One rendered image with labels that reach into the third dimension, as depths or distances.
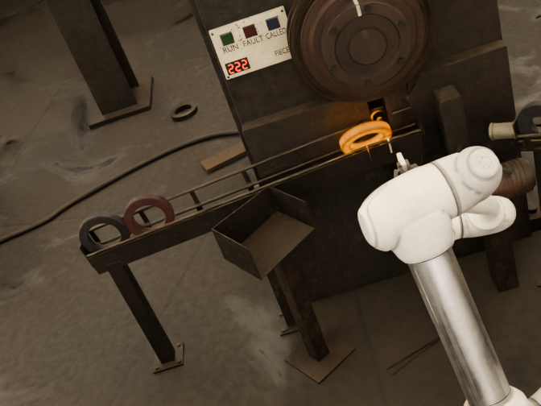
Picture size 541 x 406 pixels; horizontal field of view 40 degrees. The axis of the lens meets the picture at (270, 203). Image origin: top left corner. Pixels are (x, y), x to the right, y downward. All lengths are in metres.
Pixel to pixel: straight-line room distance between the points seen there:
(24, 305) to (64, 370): 0.63
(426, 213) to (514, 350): 1.29
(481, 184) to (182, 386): 1.80
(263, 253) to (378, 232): 0.98
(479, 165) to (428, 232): 0.17
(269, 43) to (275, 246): 0.68
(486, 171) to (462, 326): 0.34
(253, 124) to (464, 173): 1.22
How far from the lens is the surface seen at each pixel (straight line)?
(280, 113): 2.66
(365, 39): 2.35
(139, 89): 5.52
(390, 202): 1.56
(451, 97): 2.62
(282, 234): 2.53
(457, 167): 1.59
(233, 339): 3.13
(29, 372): 3.55
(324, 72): 2.42
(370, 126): 2.53
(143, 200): 2.69
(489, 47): 2.72
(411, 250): 1.59
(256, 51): 2.55
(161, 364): 3.18
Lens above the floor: 2.11
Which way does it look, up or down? 34 degrees down
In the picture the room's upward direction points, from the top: 21 degrees counter-clockwise
